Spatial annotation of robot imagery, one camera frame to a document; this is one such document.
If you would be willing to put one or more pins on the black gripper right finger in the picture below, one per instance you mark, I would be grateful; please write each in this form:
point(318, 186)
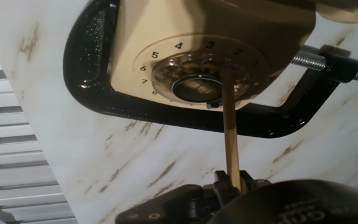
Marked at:
point(250, 183)

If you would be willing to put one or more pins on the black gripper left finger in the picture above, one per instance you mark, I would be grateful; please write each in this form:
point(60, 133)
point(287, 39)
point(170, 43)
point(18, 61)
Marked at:
point(166, 205)

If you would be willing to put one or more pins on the small wooden stick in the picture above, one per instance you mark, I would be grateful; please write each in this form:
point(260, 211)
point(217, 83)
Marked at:
point(230, 140)

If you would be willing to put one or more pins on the beige rotary phone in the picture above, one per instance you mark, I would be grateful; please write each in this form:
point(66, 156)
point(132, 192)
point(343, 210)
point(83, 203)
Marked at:
point(141, 31)

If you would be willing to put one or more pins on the marble pattern sheet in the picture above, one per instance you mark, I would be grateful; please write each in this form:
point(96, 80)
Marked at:
point(73, 140)

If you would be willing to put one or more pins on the black C-clamp with steel screw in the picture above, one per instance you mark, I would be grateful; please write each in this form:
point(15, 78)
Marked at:
point(82, 62)

